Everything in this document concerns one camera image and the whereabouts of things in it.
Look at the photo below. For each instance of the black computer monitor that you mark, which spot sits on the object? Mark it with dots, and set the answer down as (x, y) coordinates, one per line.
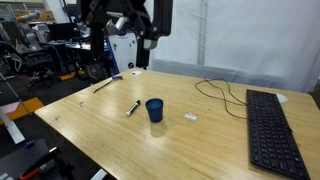
(61, 31)

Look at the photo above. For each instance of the orange floor mat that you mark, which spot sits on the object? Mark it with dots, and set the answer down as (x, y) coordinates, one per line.
(28, 106)

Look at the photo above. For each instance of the thin stick with blue end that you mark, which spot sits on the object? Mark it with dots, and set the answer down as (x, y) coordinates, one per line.
(106, 83)

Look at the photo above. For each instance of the dark grey case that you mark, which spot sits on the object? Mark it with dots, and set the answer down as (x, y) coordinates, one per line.
(20, 158)

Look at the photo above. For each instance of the orange and grey background robot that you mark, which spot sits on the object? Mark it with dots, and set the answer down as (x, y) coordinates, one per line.
(28, 16)

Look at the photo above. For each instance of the white panel with blue edge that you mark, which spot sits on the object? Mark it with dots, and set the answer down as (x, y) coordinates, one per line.
(123, 53)

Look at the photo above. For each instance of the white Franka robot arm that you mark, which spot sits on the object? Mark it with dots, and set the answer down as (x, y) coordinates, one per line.
(133, 13)

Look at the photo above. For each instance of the white curtain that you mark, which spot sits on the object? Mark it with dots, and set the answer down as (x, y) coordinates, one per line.
(250, 36)

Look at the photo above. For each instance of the white round disc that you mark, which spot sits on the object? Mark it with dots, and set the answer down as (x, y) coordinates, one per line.
(282, 98)

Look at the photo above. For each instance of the black computer keyboard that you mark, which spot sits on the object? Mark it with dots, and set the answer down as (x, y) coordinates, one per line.
(271, 133)

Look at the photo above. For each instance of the small blue clip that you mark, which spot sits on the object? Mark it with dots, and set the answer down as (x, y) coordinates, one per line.
(29, 144)

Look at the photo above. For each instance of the cluttered background desk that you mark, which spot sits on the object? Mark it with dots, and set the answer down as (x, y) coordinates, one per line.
(78, 56)

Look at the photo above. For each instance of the black office chair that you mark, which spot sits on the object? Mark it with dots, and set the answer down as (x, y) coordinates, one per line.
(31, 61)

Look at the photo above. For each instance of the grey metal bar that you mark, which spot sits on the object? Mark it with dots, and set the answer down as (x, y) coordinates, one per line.
(11, 126)

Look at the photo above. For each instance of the black and white marker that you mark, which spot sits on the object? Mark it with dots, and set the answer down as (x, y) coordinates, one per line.
(132, 108)

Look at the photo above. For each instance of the blue plastic cup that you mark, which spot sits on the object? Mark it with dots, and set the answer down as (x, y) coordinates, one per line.
(154, 111)

